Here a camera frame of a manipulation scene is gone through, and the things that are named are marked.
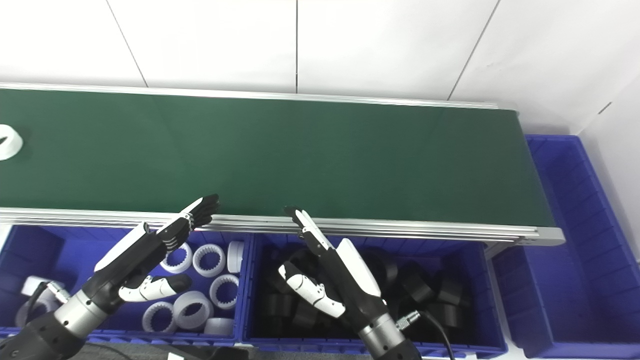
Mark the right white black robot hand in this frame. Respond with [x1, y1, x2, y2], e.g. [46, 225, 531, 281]
[278, 206, 389, 332]

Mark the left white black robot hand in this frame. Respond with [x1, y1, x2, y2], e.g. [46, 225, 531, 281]
[82, 194, 221, 314]

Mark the white toothed ring part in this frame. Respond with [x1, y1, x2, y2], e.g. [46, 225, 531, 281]
[209, 274, 240, 310]
[160, 242, 194, 274]
[192, 244, 227, 278]
[142, 301, 177, 334]
[227, 240, 245, 274]
[173, 291, 214, 331]
[15, 297, 56, 328]
[204, 317, 235, 336]
[0, 124, 24, 162]

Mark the blue plastic bin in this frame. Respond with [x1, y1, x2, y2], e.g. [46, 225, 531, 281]
[492, 134, 640, 360]
[0, 224, 253, 348]
[241, 232, 508, 360]

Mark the green conveyor belt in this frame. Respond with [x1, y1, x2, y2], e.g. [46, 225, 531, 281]
[0, 89, 556, 228]

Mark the black toothed ring part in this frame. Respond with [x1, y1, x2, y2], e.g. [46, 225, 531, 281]
[265, 292, 293, 318]
[432, 304, 468, 328]
[435, 277, 471, 307]
[365, 250, 399, 286]
[292, 302, 321, 328]

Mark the wide aluminium conveyor rail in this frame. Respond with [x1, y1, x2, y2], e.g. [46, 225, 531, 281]
[0, 206, 566, 247]

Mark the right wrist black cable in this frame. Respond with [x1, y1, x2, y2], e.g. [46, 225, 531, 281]
[396, 310, 456, 360]

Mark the black floor cable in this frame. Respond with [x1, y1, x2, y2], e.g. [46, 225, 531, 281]
[82, 341, 133, 360]

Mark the thin aluminium conveyor rail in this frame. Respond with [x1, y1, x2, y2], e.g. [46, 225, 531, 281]
[0, 81, 521, 117]

